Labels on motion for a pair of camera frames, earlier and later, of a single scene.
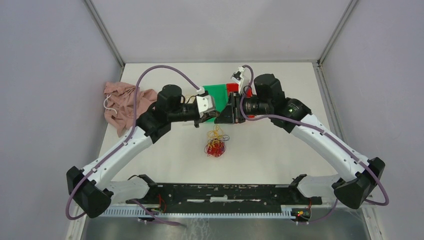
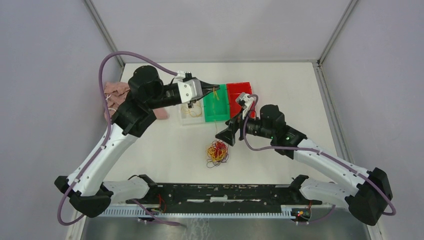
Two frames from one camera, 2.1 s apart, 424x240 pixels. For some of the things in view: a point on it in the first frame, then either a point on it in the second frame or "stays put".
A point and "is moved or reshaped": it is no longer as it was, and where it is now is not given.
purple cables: x=216 y=147 is moved or reshaped
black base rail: x=225 y=196 stays put
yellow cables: x=215 y=135 → x=195 y=110
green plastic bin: x=219 y=92 stays put
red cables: x=217 y=149 stays put
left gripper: x=205 y=117 → x=206 y=87
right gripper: x=231 y=113 → x=227 y=135
